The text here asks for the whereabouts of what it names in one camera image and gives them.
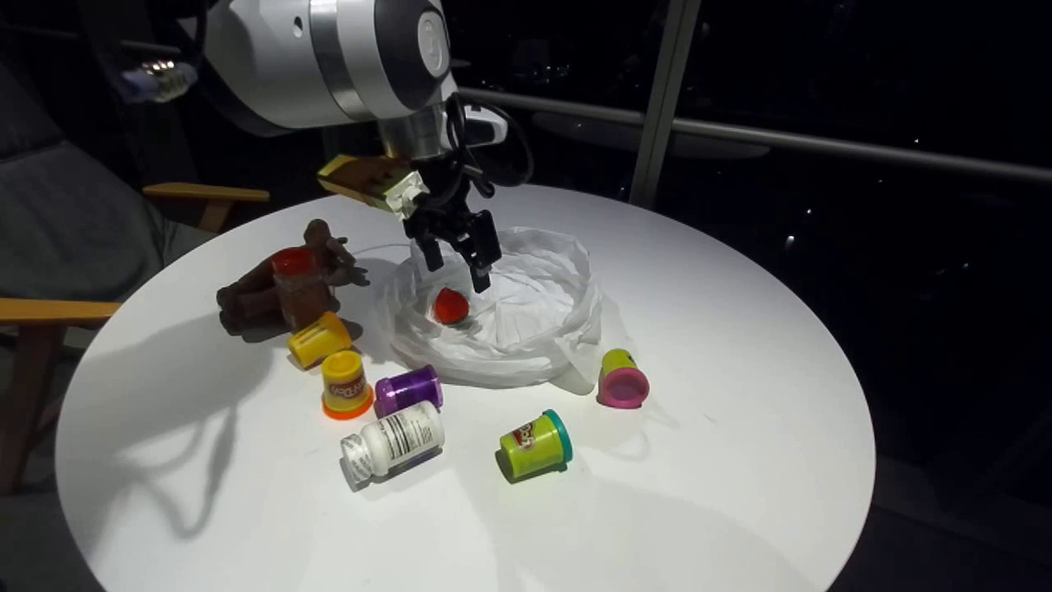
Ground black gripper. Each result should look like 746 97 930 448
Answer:
403 160 502 294

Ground purple transparent container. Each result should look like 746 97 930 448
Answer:
372 362 449 419

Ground yellow play-doh tub green lid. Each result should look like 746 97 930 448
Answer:
494 407 580 486

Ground play-doh tub pink lid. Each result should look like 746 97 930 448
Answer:
591 345 655 415

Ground brown plush moose toy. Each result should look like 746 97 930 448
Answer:
215 215 376 340

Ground small red round container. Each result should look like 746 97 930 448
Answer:
431 286 474 328

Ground white clear plastic bowl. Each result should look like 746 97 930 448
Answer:
365 222 608 394

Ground gray armchair wooden armrests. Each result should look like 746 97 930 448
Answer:
0 62 274 496

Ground gray horizontal railing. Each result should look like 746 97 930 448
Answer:
0 15 1052 186

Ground wrist camera yellowish mount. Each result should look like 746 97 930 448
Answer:
315 152 431 215

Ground black looped cable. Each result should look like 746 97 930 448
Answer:
441 87 540 190

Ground light gray window post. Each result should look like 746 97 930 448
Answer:
625 0 707 209

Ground cable with gray connector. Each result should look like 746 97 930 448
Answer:
120 57 205 107

